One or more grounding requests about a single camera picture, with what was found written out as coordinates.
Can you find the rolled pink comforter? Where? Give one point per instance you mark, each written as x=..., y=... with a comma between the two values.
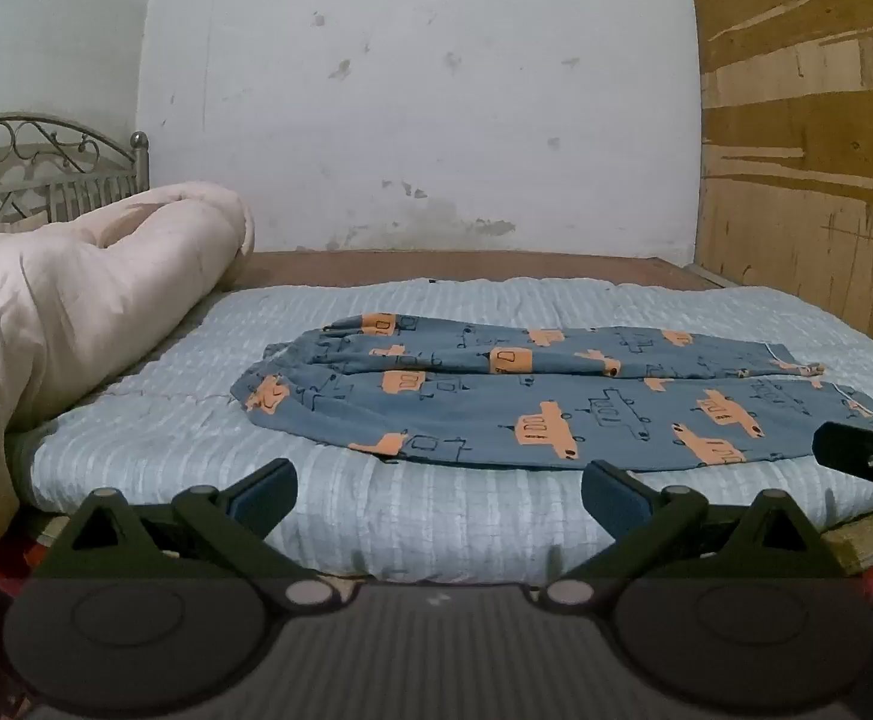
x=69, y=330

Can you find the blue pants with orange cars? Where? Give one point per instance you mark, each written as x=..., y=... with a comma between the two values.
x=526, y=401

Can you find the plywood panel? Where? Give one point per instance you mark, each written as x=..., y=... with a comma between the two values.
x=811, y=165

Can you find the light blue quilted bed pad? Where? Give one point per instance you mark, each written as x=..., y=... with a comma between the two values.
x=421, y=517

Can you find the brown wooden bed board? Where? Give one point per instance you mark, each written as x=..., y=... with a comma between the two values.
x=474, y=268

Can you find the ornate metal headboard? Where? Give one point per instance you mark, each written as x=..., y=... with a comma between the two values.
x=46, y=165

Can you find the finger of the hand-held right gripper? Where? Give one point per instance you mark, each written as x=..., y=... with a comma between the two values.
x=860, y=454

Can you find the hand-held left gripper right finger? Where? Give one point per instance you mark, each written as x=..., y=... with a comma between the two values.
x=610, y=496

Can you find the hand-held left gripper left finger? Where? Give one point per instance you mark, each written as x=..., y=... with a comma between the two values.
x=265, y=496

